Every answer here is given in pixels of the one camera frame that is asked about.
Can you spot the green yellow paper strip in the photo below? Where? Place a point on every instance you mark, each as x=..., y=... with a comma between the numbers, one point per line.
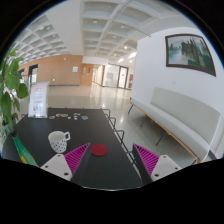
x=24, y=154

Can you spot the blue badge on table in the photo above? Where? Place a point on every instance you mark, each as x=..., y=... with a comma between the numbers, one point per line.
x=84, y=117

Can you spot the long white bench sofa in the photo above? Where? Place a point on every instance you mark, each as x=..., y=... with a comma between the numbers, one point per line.
x=198, y=127

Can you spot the white polka dot mug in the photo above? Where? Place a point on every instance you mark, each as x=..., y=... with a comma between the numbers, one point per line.
x=58, y=141

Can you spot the white pink standing sign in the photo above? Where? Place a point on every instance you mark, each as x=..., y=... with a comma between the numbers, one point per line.
x=38, y=100

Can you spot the black metal chair frame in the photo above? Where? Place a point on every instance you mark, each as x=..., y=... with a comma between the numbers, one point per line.
x=120, y=134

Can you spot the green leafy potted plant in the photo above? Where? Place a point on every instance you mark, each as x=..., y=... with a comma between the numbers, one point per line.
x=12, y=89

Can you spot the round badge on table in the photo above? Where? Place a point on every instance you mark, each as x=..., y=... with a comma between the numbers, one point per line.
x=59, y=115

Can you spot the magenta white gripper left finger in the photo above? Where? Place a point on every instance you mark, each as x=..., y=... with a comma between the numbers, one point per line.
x=65, y=166

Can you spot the red round coaster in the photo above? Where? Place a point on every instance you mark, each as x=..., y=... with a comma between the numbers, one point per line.
x=98, y=149

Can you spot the framed landscape painting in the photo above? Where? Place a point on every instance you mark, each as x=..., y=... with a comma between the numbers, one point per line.
x=189, y=51

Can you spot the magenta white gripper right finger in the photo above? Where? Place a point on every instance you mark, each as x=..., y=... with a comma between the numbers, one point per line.
x=151, y=166

